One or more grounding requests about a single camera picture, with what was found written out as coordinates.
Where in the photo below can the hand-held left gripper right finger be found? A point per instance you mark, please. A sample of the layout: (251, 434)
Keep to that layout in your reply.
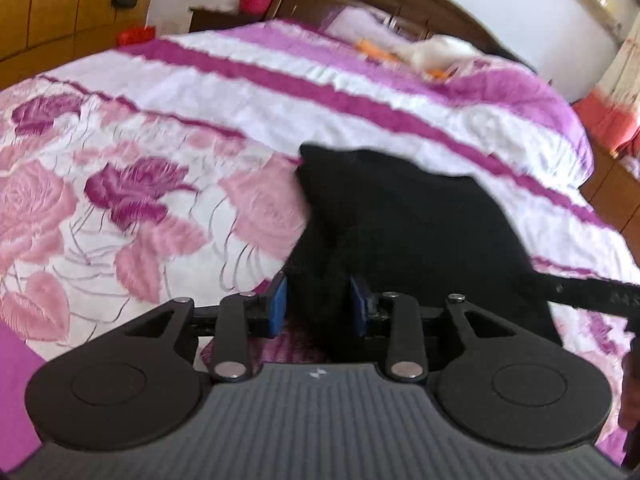
(358, 307)

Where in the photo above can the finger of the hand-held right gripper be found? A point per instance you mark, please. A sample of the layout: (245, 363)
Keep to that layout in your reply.
(595, 296)

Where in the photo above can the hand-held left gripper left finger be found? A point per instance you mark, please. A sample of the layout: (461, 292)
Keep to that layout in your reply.
(278, 307)

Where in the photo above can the black knit cardigan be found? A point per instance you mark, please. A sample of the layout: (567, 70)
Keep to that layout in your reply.
(415, 230)

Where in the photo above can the light wooden cabinet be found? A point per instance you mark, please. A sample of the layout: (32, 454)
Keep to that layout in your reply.
(612, 190)

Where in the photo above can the orange pink cloth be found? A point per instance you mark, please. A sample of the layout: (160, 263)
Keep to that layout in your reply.
(607, 120)

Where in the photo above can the purple floral quilt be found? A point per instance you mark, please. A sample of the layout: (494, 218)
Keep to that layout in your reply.
(210, 125)

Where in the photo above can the pale patterned curtain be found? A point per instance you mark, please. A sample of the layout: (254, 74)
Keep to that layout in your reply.
(622, 70)

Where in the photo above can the white plush duck toy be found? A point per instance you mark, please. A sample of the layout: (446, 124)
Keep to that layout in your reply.
(435, 55)

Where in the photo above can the lilac frilled pillow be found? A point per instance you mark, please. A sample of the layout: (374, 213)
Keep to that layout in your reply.
(357, 22)

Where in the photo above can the dark wooden nightstand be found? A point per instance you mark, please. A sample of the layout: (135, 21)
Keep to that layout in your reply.
(217, 17)

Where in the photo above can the red bag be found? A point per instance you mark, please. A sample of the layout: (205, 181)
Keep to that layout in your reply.
(136, 35)

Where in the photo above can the wooden wardrobe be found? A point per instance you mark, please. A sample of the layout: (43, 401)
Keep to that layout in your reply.
(55, 5)

